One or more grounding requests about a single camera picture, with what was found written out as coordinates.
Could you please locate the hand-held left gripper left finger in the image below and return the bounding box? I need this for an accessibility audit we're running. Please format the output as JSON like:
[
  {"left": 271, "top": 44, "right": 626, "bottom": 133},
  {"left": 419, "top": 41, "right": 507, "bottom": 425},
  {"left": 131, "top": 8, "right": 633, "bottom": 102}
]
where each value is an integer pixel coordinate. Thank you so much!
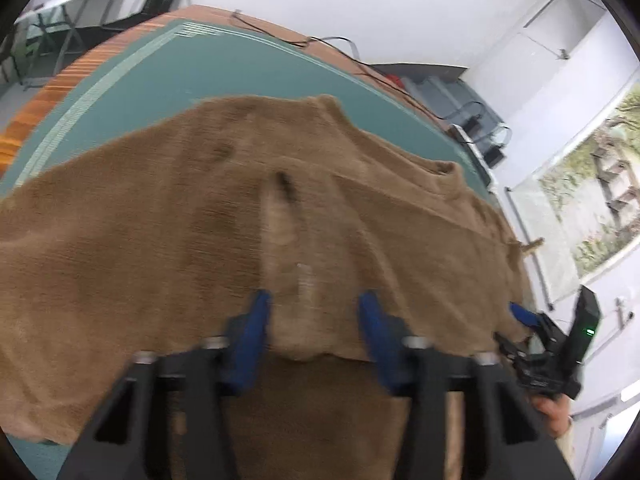
[{"left": 57, "top": 290, "right": 273, "bottom": 480}]

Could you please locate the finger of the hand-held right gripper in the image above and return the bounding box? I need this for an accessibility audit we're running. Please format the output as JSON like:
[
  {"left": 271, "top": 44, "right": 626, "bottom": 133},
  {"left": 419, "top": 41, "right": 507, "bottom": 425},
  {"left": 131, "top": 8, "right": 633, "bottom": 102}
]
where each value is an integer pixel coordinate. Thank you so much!
[
  {"left": 509, "top": 301, "right": 551, "bottom": 341},
  {"left": 494, "top": 331, "right": 532, "bottom": 366}
]

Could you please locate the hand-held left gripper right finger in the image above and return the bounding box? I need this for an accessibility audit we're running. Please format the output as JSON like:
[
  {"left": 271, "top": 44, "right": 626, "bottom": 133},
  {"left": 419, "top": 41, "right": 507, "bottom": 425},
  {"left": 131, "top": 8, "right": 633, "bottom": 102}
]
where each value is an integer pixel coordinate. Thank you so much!
[{"left": 357, "top": 291, "right": 576, "bottom": 480}]

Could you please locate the brown fluffy towel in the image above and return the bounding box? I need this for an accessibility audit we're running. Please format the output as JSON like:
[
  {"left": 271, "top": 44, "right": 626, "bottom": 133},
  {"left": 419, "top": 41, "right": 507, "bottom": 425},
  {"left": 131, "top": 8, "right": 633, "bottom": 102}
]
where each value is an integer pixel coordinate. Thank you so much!
[{"left": 0, "top": 94, "right": 531, "bottom": 480}]

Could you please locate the person's right hand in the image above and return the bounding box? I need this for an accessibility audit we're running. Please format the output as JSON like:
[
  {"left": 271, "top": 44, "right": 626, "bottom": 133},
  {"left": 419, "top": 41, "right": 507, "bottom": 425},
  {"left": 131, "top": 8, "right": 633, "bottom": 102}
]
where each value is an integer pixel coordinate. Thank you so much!
[{"left": 531, "top": 391, "right": 575, "bottom": 440}]

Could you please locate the hanging scroll painting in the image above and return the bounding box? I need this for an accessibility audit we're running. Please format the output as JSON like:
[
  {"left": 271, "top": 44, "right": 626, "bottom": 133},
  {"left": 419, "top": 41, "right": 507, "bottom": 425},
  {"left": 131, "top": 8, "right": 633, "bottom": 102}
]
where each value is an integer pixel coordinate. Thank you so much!
[{"left": 506, "top": 80, "right": 640, "bottom": 311}]

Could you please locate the white power strip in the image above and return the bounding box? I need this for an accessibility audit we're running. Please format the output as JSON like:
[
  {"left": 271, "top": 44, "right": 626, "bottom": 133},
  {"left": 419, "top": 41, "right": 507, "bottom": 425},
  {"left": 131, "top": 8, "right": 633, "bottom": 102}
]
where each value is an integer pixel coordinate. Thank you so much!
[{"left": 447, "top": 124, "right": 498, "bottom": 193}]

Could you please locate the white door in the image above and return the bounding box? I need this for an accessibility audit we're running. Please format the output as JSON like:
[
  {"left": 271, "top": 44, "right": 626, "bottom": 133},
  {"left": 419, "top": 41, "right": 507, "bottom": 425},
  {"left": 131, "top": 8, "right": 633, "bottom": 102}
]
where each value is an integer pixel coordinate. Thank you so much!
[{"left": 467, "top": 0, "right": 613, "bottom": 126}]

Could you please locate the green woven mat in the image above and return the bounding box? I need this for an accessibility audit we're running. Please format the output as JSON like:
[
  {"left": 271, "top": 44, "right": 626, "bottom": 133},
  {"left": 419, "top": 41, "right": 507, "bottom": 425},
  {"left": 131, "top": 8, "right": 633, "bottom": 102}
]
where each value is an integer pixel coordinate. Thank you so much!
[{"left": 0, "top": 20, "right": 493, "bottom": 466}]

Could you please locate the wooden table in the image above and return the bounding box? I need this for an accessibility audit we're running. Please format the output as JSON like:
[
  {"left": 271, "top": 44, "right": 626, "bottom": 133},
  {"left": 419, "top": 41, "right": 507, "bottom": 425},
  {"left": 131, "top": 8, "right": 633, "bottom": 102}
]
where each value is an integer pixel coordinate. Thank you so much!
[{"left": 0, "top": 4, "right": 501, "bottom": 196}]

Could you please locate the white folding table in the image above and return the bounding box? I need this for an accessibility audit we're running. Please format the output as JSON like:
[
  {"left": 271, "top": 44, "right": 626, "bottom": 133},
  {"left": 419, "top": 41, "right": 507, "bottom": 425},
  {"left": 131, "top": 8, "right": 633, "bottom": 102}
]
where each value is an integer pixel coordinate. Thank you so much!
[{"left": 14, "top": 0, "right": 151, "bottom": 91}]

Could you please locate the black power cable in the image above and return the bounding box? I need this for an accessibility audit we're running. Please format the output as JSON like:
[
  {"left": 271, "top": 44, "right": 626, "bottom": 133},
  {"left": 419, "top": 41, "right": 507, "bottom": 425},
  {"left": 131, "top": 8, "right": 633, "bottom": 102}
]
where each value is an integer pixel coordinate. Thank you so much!
[{"left": 232, "top": 10, "right": 451, "bottom": 126}]

